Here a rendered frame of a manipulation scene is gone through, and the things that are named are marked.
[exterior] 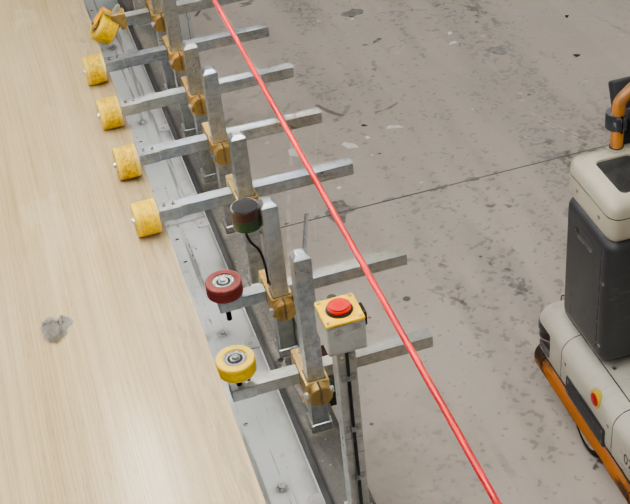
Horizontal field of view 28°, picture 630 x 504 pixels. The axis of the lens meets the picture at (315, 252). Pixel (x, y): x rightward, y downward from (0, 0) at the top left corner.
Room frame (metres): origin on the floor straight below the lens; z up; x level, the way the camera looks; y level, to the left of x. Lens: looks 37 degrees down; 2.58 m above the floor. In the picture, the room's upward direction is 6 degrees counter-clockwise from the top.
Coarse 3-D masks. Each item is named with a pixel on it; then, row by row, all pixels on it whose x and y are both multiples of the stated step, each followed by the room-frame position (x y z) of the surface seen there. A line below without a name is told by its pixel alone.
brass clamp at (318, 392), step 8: (296, 352) 1.94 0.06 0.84; (296, 360) 1.91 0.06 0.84; (304, 376) 1.86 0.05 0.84; (304, 384) 1.85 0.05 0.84; (312, 384) 1.84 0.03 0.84; (320, 384) 1.84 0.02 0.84; (328, 384) 1.85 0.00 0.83; (304, 392) 1.86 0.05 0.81; (312, 392) 1.82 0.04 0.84; (320, 392) 1.83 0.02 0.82; (328, 392) 1.83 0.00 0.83; (312, 400) 1.82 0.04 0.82; (320, 400) 1.82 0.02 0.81; (328, 400) 1.83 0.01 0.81
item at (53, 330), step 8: (48, 320) 2.05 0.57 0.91; (56, 320) 2.05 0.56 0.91; (64, 320) 2.04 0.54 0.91; (72, 320) 2.05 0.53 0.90; (40, 328) 2.03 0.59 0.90; (48, 328) 2.01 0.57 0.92; (56, 328) 2.02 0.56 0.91; (64, 328) 2.02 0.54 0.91; (48, 336) 2.00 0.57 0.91; (56, 336) 1.99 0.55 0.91
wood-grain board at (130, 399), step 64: (0, 0) 3.66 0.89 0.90; (64, 0) 3.61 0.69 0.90; (0, 64) 3.24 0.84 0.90; (64, 64) 3.19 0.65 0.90; (0, 128) 2.88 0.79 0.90; (64, 128) 2.84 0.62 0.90; (128, 128) 2.81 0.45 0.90; (0, 192) 2.57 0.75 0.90; (64, 192) 2.54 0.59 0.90; (128, 192) 2.51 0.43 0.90; (0, 256) 2.31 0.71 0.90; (64, 256) 2.28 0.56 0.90; (128, 256) 2.26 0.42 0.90; (0, 320) 2.08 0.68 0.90; (128, 320) 2.03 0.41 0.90; (192, 320) 2.01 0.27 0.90; (0, 384) 1.88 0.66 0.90; (64, 384) 1.86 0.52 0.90; (128, 384) 1.83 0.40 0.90; (192, 384) 1.81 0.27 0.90; (0, 448) 1.70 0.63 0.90; (64, 448) 1.68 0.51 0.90; (128, 448) 1.66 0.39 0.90; (192, 448) 1.64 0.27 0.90
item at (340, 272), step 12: (384, 252) 2.22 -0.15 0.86; (396, 252) 2.21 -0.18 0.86; (336, 264) 2.20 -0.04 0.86; (348, 264) 2.19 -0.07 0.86; (372, 264) 2.19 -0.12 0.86; (384, 264) 2.19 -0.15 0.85; (396, 264) 2.20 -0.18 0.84; (288, 276) 2.17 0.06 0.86; (324, 276) 2.16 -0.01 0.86; (336, 276) 2.17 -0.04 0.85; (348, 276) 2.17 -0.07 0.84; (360, 276) 2.18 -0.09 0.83; (252, 288) 2.14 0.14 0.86; (240, 300) 2.11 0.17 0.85; (252, 300) 2.12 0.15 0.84; (264, 300) 2.13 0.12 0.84
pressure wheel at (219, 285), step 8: (216, 272) 2.15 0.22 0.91; (224, 272) 2.15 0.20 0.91; (232, 272) 2.15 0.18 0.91; (208, 280) 2.13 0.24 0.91; (216, 280) 2.13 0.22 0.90; (224, 280) 2.12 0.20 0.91; (232, 280) 2.12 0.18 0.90; (240, 280) 2.12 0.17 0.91; (208, 288) 2.10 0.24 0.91; (216, 288) 2.10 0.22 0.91; (224, 288) 2.10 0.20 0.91; (232, 288) 2.09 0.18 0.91; (240, 288) 2.11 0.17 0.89; (208, 296) 2.10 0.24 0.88; (216, 296) 2.09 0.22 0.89; (224, 296) 2.08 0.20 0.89; (232, 296) 2.09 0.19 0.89; (240, 296) 2.10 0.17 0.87
